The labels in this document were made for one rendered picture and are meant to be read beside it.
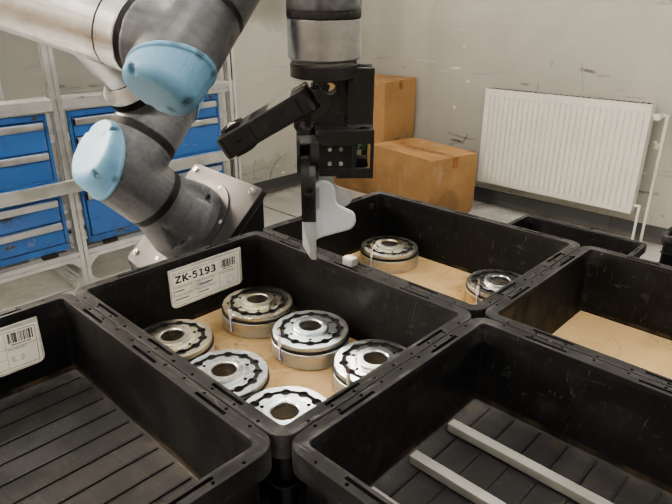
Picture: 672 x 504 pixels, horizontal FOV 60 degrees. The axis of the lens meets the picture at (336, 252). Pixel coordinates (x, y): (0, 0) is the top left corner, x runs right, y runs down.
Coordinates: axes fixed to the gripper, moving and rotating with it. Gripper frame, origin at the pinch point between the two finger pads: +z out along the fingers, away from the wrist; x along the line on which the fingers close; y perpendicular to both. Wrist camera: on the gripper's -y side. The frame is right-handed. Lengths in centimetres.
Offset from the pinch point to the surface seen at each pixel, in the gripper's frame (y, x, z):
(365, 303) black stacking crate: 7.5, 3.8, 11.4
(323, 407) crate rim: 1.4, -22.7, 5.9
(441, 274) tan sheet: 22.7, 25.0, 18.8
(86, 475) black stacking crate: -22.0, -19.8, 16.3
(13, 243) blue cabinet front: -117, 148, 69
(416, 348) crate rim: 11.2, -13.5, 6.4
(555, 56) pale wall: 147, 296, 19
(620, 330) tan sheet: 44.3, 5.2, 17.5
